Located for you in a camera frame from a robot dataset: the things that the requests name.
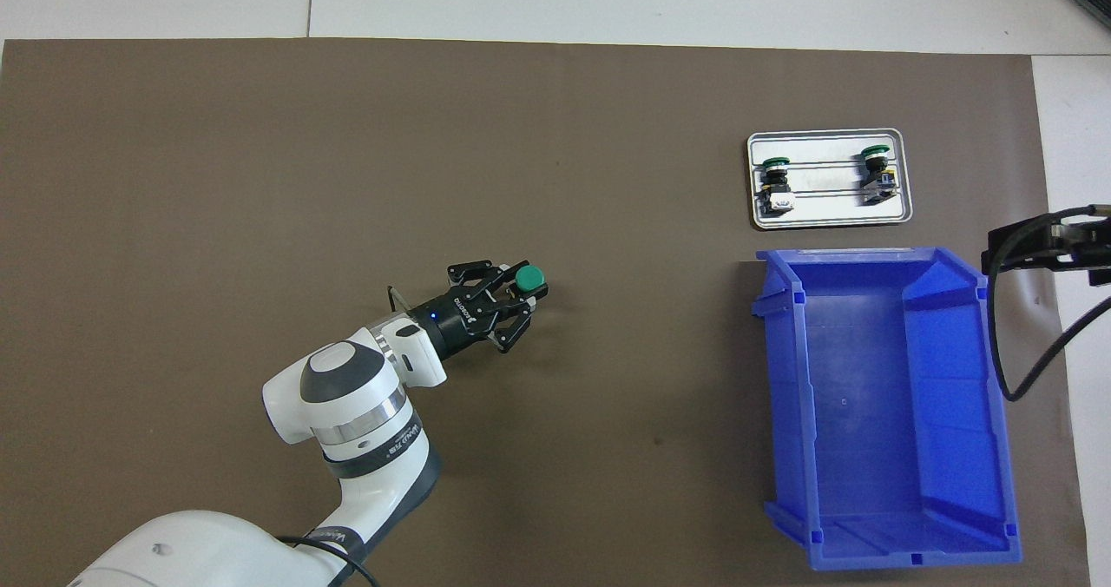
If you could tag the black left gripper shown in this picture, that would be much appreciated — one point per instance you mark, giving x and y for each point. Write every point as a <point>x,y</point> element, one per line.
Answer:
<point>456,322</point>

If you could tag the green push button switch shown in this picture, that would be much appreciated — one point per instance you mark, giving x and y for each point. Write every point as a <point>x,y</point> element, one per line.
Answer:
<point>877,173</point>
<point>775,183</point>
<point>529,279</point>

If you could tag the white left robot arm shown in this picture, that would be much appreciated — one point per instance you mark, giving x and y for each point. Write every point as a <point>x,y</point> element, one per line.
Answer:
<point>347,405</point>

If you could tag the silver metal tray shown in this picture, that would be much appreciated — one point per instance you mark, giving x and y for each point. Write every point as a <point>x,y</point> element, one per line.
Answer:
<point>829,209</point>

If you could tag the brown table mat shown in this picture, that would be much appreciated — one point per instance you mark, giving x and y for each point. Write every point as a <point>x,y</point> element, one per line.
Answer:
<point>608,135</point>

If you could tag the blue plastic storage bin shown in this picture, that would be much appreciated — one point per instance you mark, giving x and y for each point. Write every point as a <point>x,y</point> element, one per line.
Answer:
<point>868,413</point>

